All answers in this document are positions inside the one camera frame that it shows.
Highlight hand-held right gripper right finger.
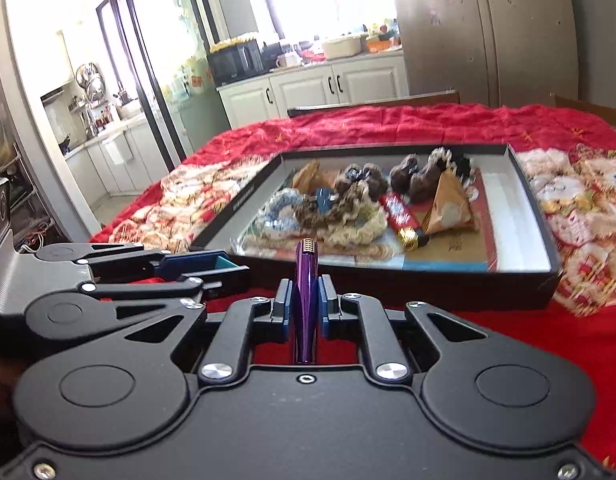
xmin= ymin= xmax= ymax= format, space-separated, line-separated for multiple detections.
xmin=318 ymin=275 xmax=488 ymax=386

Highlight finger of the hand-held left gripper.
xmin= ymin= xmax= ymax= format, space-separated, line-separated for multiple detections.
xmin=33 ymin=242 xmax=252 ymax=283
xmin=80 ymin=275 xmax=226 ymax=326

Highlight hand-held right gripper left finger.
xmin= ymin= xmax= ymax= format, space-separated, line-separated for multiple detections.
xmin=123 ymin=277 xmax=295 ymax=383

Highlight purple slim case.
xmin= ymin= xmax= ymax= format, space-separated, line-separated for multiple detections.
xmin=293 ymin=237 xmax=321 ymax=365

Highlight cream knitted scrunchie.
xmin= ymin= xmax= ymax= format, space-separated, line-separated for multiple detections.
xmin=308 ymin=205 xmax=391 ymax=256

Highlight light blue knitted scrunchie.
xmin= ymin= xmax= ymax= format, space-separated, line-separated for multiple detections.
xmin=255 ymin=187 xmax=303 ymax=233

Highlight blue hair clip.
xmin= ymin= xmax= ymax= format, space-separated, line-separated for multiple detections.
xmin=312 ymin=188 xmax=339 ymax=217

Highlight black shallow cardboard box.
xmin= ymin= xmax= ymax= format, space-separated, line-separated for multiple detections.
xmin=190 ymin=142 xmax=562 ymax=311

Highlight red tube with gold cap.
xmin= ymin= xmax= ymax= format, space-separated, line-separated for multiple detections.
xmin=378 ymin=191 xmax=431 ymax=251

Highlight carved wooden comb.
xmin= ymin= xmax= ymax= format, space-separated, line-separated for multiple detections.
xmin=290 ymin=160 xmax=339 ymax=196

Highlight brown fluffy hair claw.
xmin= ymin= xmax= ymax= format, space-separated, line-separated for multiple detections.
xmin=389 ymin=154 xmax=441 ymax=203
xmin=333 ymin=162 xmax=389 ymax=196

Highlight tan paper pyramid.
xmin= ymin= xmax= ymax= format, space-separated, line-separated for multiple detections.
xmin=420 ymin=167 xmax=478 ymax=236

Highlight black white-trimmed scrunchie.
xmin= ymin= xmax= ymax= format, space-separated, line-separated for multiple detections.
xmin=428 ymin=146 xmax=481 ymax=196

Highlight white kitchen counter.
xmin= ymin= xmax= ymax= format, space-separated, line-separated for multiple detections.
xmin=63 ymin=110 xmax=189 ymax=196

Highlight white hanging bin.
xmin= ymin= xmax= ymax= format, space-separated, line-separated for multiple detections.
xmin=102 ymin=132 xmax=134 ymax=166

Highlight black microwave oven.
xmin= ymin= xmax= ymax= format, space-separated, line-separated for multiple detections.
xmin=208 ymin=40 xmax=265 ymax=87

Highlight white kitchen cabinet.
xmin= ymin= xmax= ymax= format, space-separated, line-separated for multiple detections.
xmin=217 ymin=50 xmax=411 ymax=131

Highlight steel bowls on dish rack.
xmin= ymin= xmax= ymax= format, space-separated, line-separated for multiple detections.
xmin=75 ymin=62 xmax=109 ymax=106

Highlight red printed blanket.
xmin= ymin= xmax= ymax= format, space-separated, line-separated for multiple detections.
xmin=88 ymin=102 xmax=616 ymax=466

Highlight yellow cloth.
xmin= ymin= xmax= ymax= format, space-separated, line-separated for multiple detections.
xmin=210 ymin=32 xmax=261 ymax=53

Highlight white plastic tub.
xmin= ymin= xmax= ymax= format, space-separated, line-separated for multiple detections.
xmin=320 ymin=35 xmax=369 ymax=60

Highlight orange box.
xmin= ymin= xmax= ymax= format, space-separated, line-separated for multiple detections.
xmin=366 ymin=37 xmax=403 ymax=53

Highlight beige double-door refrigerator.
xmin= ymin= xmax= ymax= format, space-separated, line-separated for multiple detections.
xmin=388 ymin=0 xmax=581 ymax=108

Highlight black sliding door frame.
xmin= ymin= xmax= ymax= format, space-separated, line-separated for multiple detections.
xmin=100 ymin=0 xmax=223 ymax=173

